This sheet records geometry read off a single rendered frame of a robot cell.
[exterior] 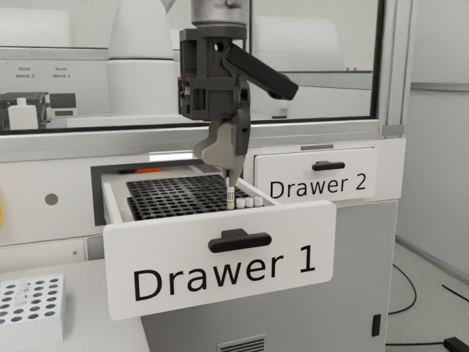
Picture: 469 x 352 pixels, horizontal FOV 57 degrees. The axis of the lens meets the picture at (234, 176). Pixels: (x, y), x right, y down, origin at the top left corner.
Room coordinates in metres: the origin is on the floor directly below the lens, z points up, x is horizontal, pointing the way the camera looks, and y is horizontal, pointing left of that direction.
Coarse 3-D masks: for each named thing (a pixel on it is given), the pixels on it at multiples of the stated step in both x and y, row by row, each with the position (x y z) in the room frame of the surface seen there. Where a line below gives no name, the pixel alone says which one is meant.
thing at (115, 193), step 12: (120, 180) 0.79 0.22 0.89; (132, 180) 0.79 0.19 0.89; (240, 180) 0.79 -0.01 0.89; (108, 192) 0.71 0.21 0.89; (120, 192) 0.78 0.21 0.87; (252, 192) 0.72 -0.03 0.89; (108, 204) 0.65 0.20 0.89; (120, 204) 0.78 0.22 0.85; (264, 204) 0.67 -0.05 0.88; (276, 204) 0.64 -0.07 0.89; (108, 216) 0.64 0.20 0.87; (120, 216) 0.58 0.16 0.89; (132, 216) 0.75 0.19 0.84
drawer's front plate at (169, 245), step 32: (128, 224) 0.45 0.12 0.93; (160, 224) 0.46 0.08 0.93; (192, 224) 0.47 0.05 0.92; (224, 224) 0.48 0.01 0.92; (256, 224) 0.50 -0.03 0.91; (288, 224) 0.51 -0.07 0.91; (320, 224) 0.53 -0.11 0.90; (128, 256) 0.44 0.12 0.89; (160, 256) 0.45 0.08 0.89; (192, 256) 0.47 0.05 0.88; (224, 256) 0.48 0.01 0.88; (256, 256) 0.50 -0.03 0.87; (288, 256) 0.51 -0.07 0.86; (320, 256) 0.53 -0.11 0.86; (128, 288) 0.44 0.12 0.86; (224, 288) 0.48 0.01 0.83; (256, 288) 0.50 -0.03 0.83
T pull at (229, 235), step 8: (224, 232) 0.47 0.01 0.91; (232, 232) 0.47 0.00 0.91; (240, 232) 0.47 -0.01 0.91; (216, 240) 0.44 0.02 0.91; (224, 240) 0.45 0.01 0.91; (232, 240) 0.45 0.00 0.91; (240, 240) 0.45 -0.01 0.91; (248, 240) 0.45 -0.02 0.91; (256, 240) 0.46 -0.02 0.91; (264, 240) 0.46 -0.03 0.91; (208, 248) 0.45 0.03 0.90; (216, 248) 0.44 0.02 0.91; (224, 248) 0.44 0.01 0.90; (232, 248) 0.45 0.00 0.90; (240, 248) 0.45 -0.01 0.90; (248, 248) 0.45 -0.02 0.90
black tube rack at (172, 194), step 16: (208, 176) 0.80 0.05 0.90; (144, 192) 0.69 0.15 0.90; (160, 192) 0.68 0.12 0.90; (176, 192) 0.69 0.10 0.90; (192, 192) 0.68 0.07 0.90; (208, 192) 0.68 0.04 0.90; (224, 192) 0.69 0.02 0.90; (240, 192) 0.69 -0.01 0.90; (144, 208) 0.60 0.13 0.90; (160, 208) 0.60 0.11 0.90; (176, 208) 0.60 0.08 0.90; (192, 208) 0.60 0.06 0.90; (208, 208) 0.60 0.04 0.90
